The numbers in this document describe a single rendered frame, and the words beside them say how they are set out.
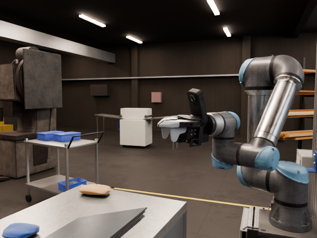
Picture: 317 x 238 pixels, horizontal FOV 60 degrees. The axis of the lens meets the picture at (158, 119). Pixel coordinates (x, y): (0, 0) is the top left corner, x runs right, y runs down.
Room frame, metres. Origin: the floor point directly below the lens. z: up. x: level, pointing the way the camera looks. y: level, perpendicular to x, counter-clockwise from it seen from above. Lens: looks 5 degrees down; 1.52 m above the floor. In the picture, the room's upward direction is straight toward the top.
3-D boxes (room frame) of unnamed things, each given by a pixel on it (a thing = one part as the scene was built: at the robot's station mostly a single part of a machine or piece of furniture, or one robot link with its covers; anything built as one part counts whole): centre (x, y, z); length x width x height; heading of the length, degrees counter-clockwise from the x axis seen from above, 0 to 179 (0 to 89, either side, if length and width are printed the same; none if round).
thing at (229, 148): (0.93, -0.24, 1.34); 0.11 x 0.08 x 0.11; 44
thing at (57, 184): (3.87, 1.35, 0.52); 1.11 x 0.65 x 1.05; 62
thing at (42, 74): (5.42, 2.67, 1.27); 1.37 x 1.14 x 2.54; 161
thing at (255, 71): (1.12, -0.41, 1.41); 0.15 x 0.12 x 0.55; 44
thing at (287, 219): (1.03, -0.51, 1.09); 0.15 x 0.15 x 0.10
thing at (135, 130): (8.43, 0.68, 0.60); 2.64 x 0.63 x 1.19; 71
